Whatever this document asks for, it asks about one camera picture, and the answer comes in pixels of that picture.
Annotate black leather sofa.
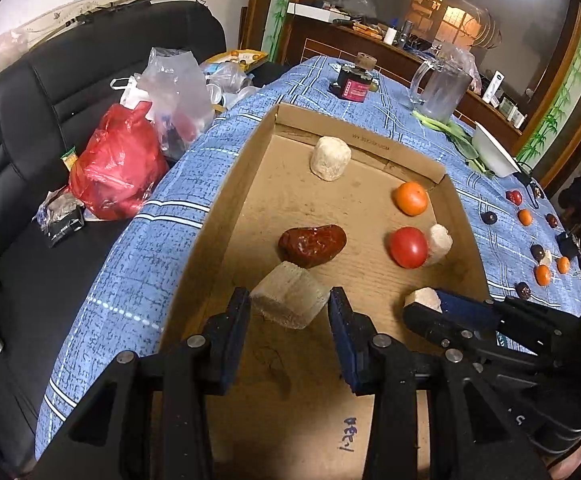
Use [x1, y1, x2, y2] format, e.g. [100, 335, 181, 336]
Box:
[0, 0, 227, 466]

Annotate flat white box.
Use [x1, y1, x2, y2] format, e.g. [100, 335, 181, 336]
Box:
[286, 2, 344, 25]

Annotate crumpled clear plastic bag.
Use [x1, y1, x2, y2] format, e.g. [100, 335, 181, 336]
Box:
[135, 47, 216, 161]

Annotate red plastic bag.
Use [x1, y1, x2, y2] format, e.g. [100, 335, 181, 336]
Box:
[68, 101, 170, 221]

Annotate white tube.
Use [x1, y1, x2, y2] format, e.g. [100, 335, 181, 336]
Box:
[483, 72, 505, 102]

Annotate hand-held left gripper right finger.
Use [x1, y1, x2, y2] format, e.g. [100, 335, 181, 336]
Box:
[327, 286, 541, 480]

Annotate large red jujube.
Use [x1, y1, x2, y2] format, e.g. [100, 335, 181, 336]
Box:
[277, 224, 347, 269]

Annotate wooden counter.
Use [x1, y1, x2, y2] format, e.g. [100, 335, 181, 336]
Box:
[285, 10, 526, 151]

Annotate small white carton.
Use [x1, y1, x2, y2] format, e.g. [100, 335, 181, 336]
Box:
[498, 95, 527, 127]

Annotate black snack packet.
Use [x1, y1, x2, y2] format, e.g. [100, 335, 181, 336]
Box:
[33, 187, 86, 250]

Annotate clear plastic pitcher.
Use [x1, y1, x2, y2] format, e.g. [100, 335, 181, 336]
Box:
[409, 53, 474, 123]

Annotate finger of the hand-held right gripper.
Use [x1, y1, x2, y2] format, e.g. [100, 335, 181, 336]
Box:
[403, 305, 477, 357]
[435, 288, 507, 332]

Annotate white plastic bag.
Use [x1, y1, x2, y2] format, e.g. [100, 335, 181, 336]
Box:
[109, 75, 146, 110]

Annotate brown cardboard box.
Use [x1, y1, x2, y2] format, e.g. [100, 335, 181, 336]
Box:
[150, 102, 494, 480]

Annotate large red tomato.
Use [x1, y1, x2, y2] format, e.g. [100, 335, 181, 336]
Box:
[389, 226, 429, 269]

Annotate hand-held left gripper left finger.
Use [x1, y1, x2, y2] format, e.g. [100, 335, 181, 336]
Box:
[33, 287, 252, 480]

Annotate green leafy vegetable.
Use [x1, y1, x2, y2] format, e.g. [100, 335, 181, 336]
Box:
[411, 109, 496, 177]

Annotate white bowl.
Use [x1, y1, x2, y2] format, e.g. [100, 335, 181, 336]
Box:
[471, 121, 521, 178]

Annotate dark perfume bottle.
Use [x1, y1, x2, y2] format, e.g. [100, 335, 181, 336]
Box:
[328, 52, 377, 103]

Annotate black bag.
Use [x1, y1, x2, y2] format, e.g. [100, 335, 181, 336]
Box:
[558, 174, 581, 206]

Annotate clear plastic containers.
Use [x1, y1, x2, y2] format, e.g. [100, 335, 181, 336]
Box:
[200, 62, 261, 111]

